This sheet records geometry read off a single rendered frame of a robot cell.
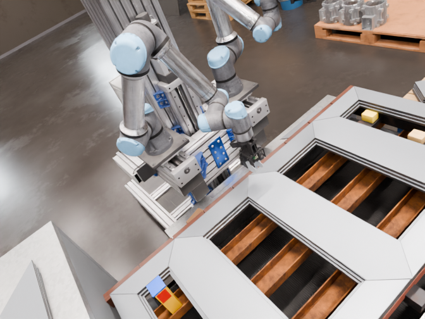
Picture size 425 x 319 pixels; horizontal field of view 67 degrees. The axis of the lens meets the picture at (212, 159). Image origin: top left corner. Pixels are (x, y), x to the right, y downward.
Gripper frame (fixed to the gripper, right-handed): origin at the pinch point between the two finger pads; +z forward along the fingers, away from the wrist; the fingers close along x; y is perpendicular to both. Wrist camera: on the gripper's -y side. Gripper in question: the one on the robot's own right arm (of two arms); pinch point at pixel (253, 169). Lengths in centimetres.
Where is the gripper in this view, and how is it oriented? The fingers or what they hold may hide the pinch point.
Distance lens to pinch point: 142.4
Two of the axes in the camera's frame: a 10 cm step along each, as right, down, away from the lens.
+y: 5.8, 3.8, -7.2
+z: 3.3, 7.0, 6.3
